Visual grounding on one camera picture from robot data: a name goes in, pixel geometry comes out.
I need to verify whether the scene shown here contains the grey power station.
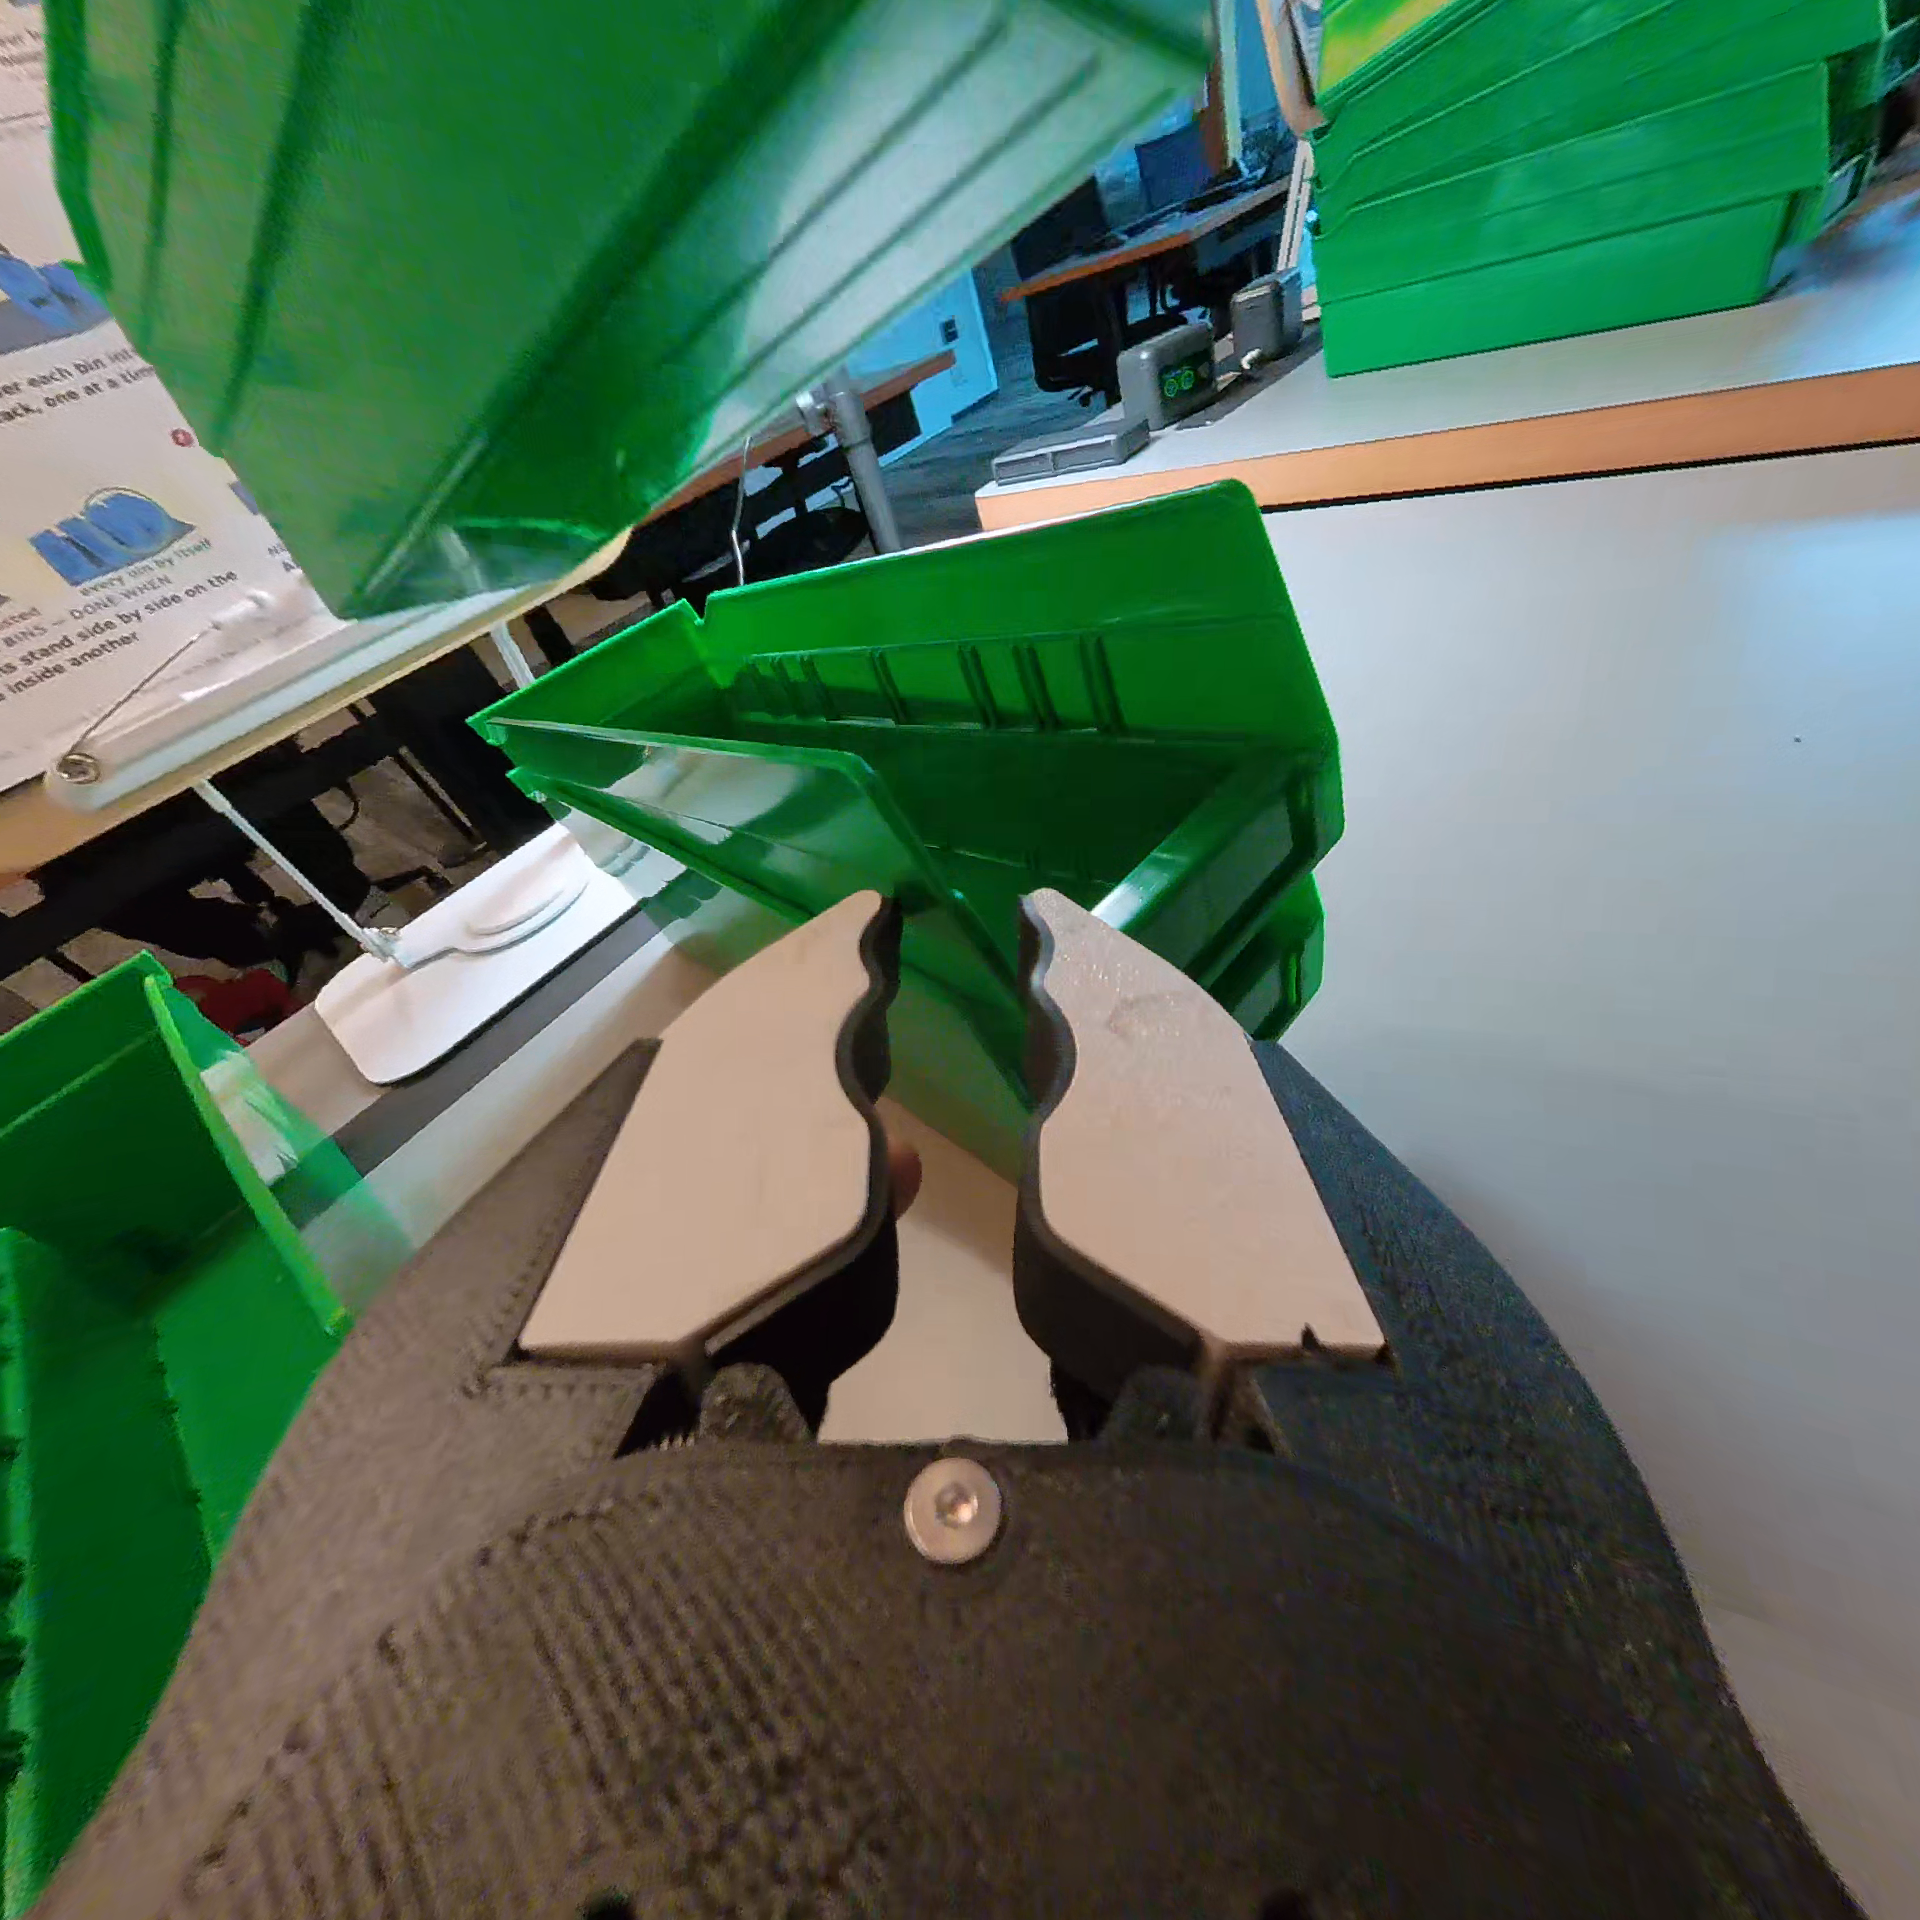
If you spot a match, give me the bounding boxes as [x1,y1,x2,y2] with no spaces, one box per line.
[1117,330,1229,431]

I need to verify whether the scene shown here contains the printed instruction sheet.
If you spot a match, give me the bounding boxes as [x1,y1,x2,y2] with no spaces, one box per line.
[0,0,355,792]

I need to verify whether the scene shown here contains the white page holder bar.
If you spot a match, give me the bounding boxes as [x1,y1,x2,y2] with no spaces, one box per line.
[41,592,513,819]

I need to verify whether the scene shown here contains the wood-edged white desk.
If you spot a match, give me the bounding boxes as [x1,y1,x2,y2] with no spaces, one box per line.
[976,188,1920,534]

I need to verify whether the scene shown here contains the flat grey box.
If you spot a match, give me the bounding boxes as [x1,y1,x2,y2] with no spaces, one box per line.
[991,416,1155,487]

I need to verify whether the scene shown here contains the orange-topped office desk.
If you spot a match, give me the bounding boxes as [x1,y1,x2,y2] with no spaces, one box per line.
[996,176,1297,406]

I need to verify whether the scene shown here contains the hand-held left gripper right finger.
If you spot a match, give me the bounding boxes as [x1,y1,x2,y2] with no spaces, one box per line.
[1012,886,1389,1450]

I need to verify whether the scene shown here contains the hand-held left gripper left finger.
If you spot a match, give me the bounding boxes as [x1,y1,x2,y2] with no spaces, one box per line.
[517,886,909,1450]

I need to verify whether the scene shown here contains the stack of green bins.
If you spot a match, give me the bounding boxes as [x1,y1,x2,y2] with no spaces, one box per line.
[1308,0,1920,380]

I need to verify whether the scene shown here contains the grey portable device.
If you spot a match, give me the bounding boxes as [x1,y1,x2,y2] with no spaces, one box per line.
[1228,272,1308,366]

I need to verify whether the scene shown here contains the metal pole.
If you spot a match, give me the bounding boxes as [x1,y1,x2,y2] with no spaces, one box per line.
[796,375,905,557]

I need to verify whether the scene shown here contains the white stand rod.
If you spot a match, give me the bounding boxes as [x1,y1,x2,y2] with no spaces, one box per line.
[195,772,404,963]

